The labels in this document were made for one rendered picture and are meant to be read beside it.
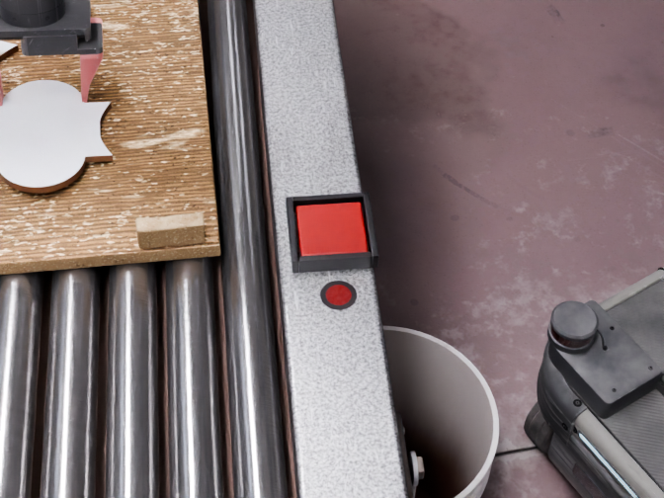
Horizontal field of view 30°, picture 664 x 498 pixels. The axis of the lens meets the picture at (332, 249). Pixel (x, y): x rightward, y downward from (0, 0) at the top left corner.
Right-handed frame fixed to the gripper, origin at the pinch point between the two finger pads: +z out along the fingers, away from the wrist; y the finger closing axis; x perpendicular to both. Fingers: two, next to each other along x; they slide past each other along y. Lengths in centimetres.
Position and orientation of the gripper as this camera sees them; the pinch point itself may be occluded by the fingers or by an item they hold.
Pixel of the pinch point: (42, 97)
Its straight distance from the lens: 121.9
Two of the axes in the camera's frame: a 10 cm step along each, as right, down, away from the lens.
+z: -0.5, 7.6, 6.4
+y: 9.9, -0.6, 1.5
